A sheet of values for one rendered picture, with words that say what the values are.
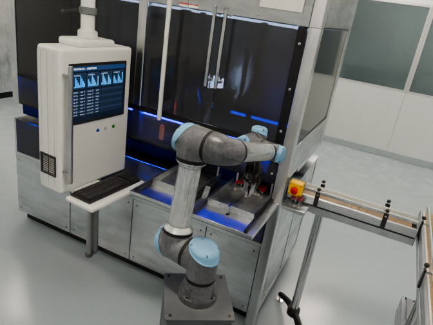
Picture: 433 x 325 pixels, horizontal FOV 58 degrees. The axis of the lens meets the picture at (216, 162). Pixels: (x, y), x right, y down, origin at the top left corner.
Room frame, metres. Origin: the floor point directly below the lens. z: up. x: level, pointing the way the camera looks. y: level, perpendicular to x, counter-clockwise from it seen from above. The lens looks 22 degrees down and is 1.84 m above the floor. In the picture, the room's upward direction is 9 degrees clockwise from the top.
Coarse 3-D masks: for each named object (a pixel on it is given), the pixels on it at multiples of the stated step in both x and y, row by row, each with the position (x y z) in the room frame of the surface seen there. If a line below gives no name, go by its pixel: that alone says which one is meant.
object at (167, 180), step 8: (176, 168) 2.17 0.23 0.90; (160, 176) 2.01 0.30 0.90; (168, 176) 2.07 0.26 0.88; (176, 176) 2.09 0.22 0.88; (200, 176) 2.14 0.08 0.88; (208, 176) 2.16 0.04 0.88; (216, 176) 2.10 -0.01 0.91; (160, 184) 1.92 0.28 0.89; (168, 184) 1.90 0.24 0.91; (200, 184) 2.02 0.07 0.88; (208, 184) 2.00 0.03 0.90
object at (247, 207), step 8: (224, 184) 2.00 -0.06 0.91; (232, 184) 2.09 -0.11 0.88; (216, 192) 1.90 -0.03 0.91; (224, 192) 1.97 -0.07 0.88; (232, 192) 1.99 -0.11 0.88; (240, 192) 2.00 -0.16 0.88; (208, 200) 1.81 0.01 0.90; (216, 200) 1.87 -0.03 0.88; (224, 200) 1.88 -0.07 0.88; (232, 200) 1.89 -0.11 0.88; (240, 200) 1.91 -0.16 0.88; (248, 200) 1.92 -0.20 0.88; (256, 200) 1.94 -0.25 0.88; (264, 200) 1.95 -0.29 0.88; (224, 208) 1.77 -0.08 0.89; (232, 208) 1.76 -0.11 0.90; (240, 208) 1.81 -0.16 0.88; (248, 208) 1.83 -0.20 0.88; (256, 208) 1.84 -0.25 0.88; (248, 216) 1.72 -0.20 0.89
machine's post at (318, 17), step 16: (320, 0) 1.94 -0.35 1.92; (320, 16) 1.93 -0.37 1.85; (320, 32) 1.93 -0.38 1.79; (304, 48) 1.95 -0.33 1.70; (304, 64) 1.94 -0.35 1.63; (304, 80) 1.94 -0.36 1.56; (304, 96) 1.93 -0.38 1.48; (288, 128) 1.95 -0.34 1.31; (288, 144) 1.94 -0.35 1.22; (288, 160) 1.93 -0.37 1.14; (288, 176) 1.95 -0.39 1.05; (272, 224) 1.94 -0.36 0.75; (272, 240) 1.93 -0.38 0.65; (256, 272) 1.95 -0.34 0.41; (256, 288) 1.94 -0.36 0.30; (256, 304) 1.93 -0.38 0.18
